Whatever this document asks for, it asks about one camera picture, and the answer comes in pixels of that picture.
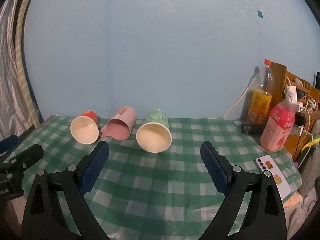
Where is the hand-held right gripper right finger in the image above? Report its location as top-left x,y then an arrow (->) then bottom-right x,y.
200,141 -> 287,240

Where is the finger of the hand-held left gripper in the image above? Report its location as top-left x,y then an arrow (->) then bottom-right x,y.
9,144 -> 44,174
0,135 -> 19,153

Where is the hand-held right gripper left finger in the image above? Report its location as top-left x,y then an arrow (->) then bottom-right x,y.
21,141 -> 110,240

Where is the red paper cup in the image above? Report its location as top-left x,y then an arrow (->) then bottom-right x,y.
70,110 -> 100,145

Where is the pink plastic cup with spout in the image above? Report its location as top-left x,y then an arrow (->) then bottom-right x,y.
100,106 -> 137,140

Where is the green paper cup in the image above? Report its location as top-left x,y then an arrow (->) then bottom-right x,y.
136,109 -> 173,153

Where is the black cylinder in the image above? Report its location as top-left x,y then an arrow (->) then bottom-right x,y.
241,123 -> 267,135

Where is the green checked tablecloth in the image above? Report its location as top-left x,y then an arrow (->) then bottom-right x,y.
15,115 -> 304,240

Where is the grey curtain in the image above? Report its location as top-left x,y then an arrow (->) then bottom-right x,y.
0,0 -> 42,140

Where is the white smartphone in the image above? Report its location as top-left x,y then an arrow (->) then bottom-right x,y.
255,154 -> 292,202

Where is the pink drink bottle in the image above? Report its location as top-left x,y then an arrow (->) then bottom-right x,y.
260,94 -> 296,153

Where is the orange drink bottle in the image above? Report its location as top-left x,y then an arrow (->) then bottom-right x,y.
246,59 -> 273,125

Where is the grey bedding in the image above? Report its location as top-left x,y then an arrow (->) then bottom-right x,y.
285,145 -> 320,230

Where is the black charger plug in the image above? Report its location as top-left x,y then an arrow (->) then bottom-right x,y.
295,112 -> 307,127

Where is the white power adapter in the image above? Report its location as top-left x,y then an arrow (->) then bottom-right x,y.
285,85 -> 298,110

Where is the wooden shelf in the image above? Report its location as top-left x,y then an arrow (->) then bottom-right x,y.
271,62 -> 320,160

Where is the white power cable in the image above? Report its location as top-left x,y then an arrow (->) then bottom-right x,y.
221,74 -> 258,118

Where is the thin white charging cable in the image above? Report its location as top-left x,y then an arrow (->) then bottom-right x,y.
292,102 -> 314,163

